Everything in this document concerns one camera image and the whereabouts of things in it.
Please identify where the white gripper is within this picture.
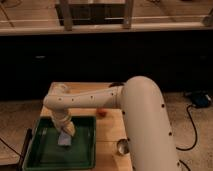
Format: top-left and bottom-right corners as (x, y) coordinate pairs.
(52, 113), (72, 131)

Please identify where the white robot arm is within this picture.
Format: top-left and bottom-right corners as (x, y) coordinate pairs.
(43, 76), (181, 171)

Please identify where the green plastic tray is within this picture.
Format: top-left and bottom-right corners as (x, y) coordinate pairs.
(22, 116), (96, 171)

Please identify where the small red object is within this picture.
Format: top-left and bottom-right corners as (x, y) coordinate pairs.
(97, 109), (107, 117)

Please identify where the dark brown bowl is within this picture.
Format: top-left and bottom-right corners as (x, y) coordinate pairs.
(108, 82), (124, 88)

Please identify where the small metal cup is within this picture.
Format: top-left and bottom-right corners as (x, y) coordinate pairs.
(116, 139), (129, 156)

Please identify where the dark blue floor device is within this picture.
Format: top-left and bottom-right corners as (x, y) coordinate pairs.
(190, 92), (212, 108)

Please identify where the wooden stool frame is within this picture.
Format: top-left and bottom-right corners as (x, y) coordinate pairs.
(54, 0), (134, 31)

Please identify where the black cable on floor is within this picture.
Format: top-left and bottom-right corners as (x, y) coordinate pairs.
(175, 103), (199, 171)

